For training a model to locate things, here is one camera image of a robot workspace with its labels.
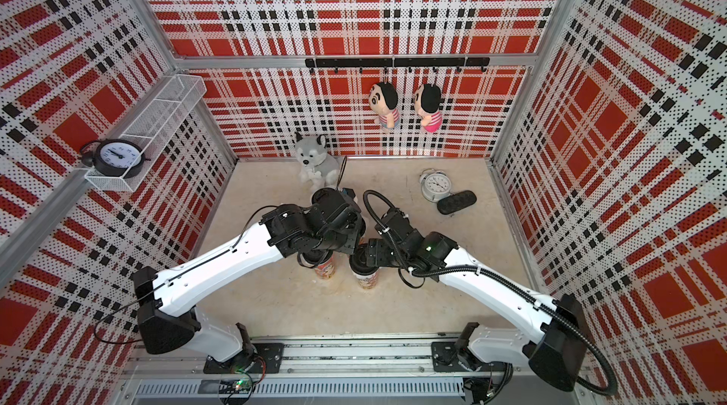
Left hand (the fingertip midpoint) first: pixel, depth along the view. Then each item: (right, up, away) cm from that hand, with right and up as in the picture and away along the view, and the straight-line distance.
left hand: (357, 238), depth 72 cm
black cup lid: (-11, +11, +14) cm, 21 cm away
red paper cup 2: (+2, -13, +6) cm, 14 cm away
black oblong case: (+35, +8, +33) cm, 48 cm away
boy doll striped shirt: (+7, +42, +19) cm, 46 cm away
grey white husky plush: (-17, +21, +32) cm, 42 cm away
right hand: (+7, -5, +4) cm, 9 cm away
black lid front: (0, -7, +2) cm, 7 cm away
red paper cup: (-10, -11, +9) cm, 17 cm away
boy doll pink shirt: (+22, +41, +23) cm, 52 cm away
